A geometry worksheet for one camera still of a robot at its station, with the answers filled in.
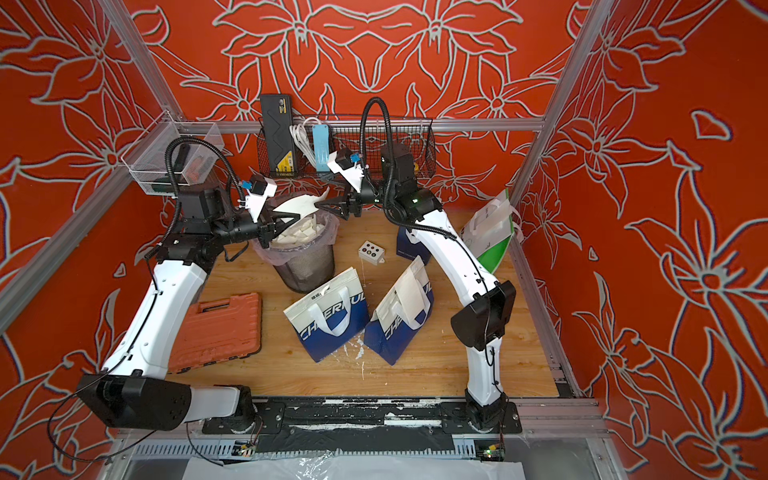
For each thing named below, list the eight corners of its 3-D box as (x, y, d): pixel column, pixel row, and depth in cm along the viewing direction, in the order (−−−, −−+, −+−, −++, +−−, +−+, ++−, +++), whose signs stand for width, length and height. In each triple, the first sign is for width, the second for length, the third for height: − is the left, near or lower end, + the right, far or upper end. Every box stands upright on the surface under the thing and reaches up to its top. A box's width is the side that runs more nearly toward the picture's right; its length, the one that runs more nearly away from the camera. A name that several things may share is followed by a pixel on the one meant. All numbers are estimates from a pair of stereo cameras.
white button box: (356, 255, 107) (355, 251, 105) (366, 243, 110) (366, 239, 108) (379, 268, 103) (379, 264, 101) (389, 255, 107) (389, 251, 105)
